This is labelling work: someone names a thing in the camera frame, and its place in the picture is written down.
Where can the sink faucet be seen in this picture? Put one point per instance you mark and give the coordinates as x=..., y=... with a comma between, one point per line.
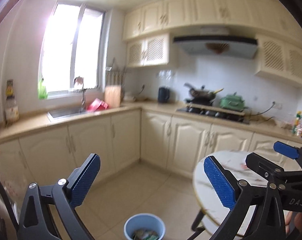
x=80, y=81

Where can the range hood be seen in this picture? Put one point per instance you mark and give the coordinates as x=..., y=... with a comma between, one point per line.
x=218, y=44

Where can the window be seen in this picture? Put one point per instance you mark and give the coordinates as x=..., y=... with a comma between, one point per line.
x=71, y=48

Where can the blue plastic trash bucket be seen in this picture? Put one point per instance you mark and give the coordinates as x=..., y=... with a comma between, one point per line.
x=144, y=226

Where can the kitchen cabinets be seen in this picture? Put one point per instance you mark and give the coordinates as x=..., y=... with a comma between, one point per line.
x=44, y=149
x=278, y=34

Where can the red plastic basin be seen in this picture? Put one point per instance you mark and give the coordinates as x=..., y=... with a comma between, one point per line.
x=97, y=105

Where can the upper kitchen cabinets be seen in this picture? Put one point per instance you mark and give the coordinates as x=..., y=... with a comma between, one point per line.
x=278, y=34

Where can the black wok with lid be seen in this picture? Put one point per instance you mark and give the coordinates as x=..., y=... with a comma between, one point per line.
x=202, y=93

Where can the green electric cooker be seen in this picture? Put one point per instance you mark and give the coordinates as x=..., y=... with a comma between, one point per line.
x=232, y=102

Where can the wooden cutting board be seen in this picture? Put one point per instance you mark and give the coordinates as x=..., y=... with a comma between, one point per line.
x=112, y=96

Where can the person right hand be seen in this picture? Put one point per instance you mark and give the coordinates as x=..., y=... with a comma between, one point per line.
x=296, y=219

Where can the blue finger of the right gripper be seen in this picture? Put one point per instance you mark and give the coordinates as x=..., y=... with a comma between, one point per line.
x=265, y=168
x=286, y=150

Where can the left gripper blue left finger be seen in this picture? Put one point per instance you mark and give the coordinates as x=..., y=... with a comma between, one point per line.
x=81, y=180

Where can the large glass jar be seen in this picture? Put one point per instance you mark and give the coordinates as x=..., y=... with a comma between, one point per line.
x=11, y=110

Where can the steel sink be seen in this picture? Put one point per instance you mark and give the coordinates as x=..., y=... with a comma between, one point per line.
x=66, y=112

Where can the round white marble table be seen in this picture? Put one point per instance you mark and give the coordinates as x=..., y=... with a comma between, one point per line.
x=248, y=192

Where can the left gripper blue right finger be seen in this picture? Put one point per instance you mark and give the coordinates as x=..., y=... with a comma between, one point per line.
x=217, y=176

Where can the green dish soap bottle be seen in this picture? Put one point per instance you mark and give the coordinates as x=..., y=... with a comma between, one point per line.
x=42, y=91

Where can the black gas stove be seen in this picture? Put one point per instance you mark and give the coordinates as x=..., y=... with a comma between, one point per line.
x=206, y=108

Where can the hanging utensil rack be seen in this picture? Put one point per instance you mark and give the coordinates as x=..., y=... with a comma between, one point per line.
x=114, y=74

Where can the sauce bottle yellow label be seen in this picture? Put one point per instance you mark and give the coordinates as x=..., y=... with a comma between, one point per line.
x=9, y=92

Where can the lower kitchen cabinets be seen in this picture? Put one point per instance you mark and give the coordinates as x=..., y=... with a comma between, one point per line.
x=44, y=149

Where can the black electric kettle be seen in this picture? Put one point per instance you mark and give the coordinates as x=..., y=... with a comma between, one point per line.
x=163, y=95

